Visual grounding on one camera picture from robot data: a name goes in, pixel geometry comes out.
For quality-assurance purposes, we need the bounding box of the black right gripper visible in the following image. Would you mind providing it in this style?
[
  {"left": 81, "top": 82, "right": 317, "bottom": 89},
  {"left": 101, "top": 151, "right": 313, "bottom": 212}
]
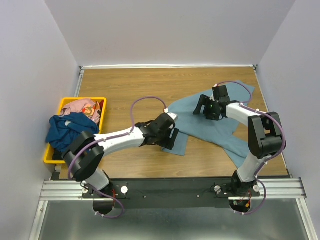
[{"left": 192, "top": 94, "right": 220, "bottom": 121}]

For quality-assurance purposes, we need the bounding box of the light blue t shirt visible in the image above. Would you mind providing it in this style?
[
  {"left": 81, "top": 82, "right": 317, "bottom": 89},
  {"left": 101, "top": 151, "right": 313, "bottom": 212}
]
[{"left": 162, "top": 89, "right": 250, "bottom": 168}]

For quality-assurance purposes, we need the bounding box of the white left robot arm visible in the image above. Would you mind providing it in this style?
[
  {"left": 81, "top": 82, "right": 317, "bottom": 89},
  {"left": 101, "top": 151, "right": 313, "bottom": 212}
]
[{"left": 62, "top": 112, "right": 179, "bottom": 198}]

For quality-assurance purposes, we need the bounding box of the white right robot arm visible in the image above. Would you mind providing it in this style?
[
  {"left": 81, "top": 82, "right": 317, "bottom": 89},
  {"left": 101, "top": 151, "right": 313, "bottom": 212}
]
[{"left": 193, "top": 84, "right": 286, "bottom": 196}]

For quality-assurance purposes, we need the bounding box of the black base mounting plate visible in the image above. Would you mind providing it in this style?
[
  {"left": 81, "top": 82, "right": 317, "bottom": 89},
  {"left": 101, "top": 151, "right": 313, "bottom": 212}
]
[{"left": 82, "top": 177, "right": 261, "bottom": 210}]

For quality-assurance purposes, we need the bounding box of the patterned pink shirt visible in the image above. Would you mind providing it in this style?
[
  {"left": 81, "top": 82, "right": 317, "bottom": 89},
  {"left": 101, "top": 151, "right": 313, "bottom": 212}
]
[{"left": 60, "top": 98, "right": 102, "bottom": 124}]

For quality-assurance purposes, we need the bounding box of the dark blue shirt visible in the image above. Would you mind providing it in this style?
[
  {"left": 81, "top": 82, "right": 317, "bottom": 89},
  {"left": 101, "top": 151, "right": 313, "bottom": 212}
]
[{"left": 45, "top": 112, "right": 100, "bottom": 153}]

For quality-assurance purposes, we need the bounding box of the yellow plastic bin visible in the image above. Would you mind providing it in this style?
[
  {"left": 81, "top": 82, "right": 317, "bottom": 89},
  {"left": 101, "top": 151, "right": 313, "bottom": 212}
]
[{"left": 43, "top": 97, "right": 107, "bottom": 164}]

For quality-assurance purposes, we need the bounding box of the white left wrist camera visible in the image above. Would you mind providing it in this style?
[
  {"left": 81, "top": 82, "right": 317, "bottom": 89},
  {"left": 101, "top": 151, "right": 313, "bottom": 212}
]
[{"left": 163, "top": 108, "right": 178, "bottom": 122}]

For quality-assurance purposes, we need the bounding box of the aluminium frame rail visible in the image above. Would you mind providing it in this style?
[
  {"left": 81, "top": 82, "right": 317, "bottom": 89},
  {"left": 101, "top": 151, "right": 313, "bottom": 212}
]
[{"left": 40, "top": 178, "right": 307, "bottom": 201}]

